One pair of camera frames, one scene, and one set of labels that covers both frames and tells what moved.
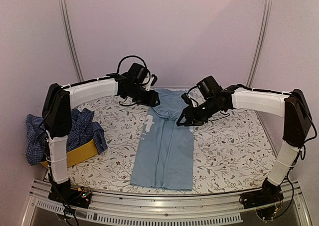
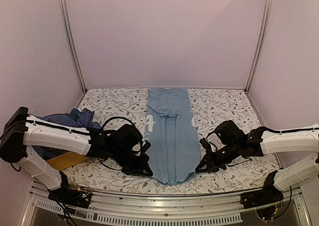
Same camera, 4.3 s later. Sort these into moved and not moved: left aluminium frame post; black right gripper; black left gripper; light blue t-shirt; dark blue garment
Moved: black left gripper; light blue t-shirt; black right gripper
Not moved: left aluminium frame post; dark blue garment
